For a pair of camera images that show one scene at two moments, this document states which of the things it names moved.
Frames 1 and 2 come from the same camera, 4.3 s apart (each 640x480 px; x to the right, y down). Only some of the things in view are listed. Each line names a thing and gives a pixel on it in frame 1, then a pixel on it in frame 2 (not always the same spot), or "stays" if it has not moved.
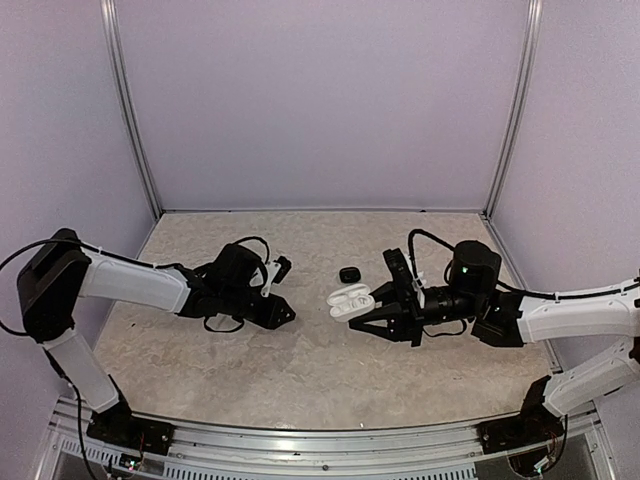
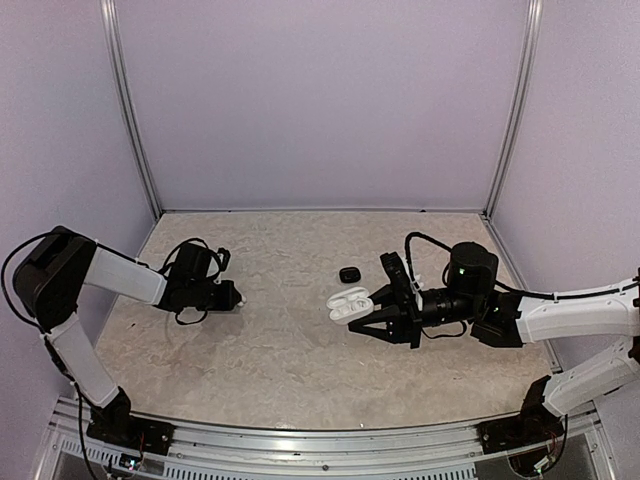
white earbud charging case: x=350 y=301 stays
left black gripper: x=270 y=316 → x=229 y=300
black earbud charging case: x=350 y=274 stays
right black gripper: x=405 y=324 stays
